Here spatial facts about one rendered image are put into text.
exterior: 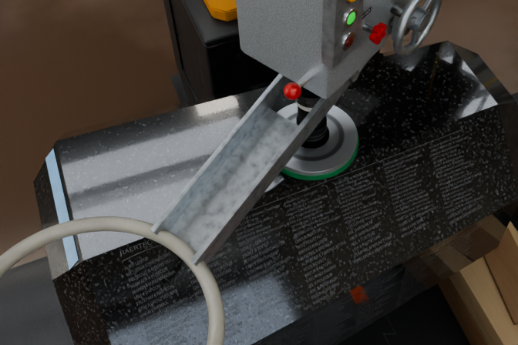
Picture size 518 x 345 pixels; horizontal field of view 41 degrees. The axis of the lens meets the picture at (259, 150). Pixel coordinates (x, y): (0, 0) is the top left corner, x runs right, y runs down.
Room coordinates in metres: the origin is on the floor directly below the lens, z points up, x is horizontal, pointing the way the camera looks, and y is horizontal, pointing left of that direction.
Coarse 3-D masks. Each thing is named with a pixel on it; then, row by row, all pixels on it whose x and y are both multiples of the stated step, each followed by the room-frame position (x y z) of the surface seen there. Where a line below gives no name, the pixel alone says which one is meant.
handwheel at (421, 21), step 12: (420, 0) 0.95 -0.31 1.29; (432, 0) 0.99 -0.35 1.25; (396, 12) 0.99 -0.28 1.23; (408, 12) 0.93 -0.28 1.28; (420, 12) 0.96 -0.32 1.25; (432, 12) 1.01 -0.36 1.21; (408, 24) 0.93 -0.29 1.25; (420, 24) 0.95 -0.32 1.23; (432, 24) 1.00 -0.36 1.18; (396, 36) 0.92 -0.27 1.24; (420, 36) 0.98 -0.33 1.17; (396, 48) 0.91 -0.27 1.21; (408, 48) 0.95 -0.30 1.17
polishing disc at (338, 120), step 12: (288, 108) 1.08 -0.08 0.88; (336, 108) 1.07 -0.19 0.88; (336, 120) 1.03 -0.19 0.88; (348, 120) 1.02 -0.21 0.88; (336, 132) 0.99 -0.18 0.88; (348, 132) 0.99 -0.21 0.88; (336, 144) 0.96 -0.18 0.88; (348, 144) 0.95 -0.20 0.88; (300, 156) 0.93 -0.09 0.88; (312, 156) 0.93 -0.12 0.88; (324, 156) 0.93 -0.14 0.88; (336, 156) 0.92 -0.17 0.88; (348, 156) 0.92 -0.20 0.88; (288, 168) 0.90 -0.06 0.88; (300, 168) 0.90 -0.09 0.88; (312, 168) 0.90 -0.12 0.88; (324, 168) 0.89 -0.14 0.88; (336, 168) 0.89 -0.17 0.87
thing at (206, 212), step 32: (256, 128) 0.92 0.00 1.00; (288, 128) 0.91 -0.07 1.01; (224, 160) 0.86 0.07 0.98; (256, 160) 0.85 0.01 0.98; (288, 160) 0.84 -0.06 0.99; (192, 192) 0.79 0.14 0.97; (224, 192) 0.80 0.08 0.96; (256, 192) 0.77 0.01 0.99; (160, 224) 0.73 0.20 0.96; (192, 224) 0.74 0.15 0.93; (224, 224) 0.70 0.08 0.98
